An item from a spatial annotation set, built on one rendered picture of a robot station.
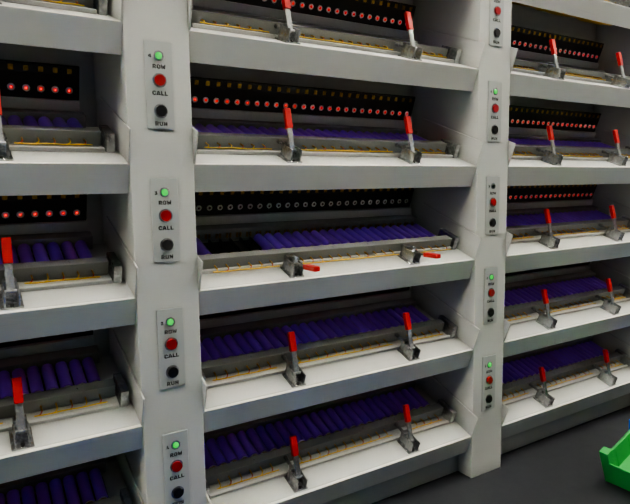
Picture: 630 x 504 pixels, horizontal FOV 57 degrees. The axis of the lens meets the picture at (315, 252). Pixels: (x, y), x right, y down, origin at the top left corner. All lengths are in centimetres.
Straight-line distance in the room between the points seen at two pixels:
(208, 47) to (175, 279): 35
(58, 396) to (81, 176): 33
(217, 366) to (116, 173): 37
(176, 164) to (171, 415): 38
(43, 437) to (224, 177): 45
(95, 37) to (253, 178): 30
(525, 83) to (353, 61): 46
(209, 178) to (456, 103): 60
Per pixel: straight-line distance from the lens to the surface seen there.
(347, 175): 103
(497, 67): 130
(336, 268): 105
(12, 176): 84
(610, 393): 176
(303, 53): 100
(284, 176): 96
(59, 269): 92
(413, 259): 116
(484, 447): 140
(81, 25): 88
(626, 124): 187
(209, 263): 96
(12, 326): 86
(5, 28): 87
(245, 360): 103
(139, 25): 90
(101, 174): 86
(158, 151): 88
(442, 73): 119
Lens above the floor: 64
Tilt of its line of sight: 7 degrees down
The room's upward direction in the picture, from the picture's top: 1 degrees counter-clockwise
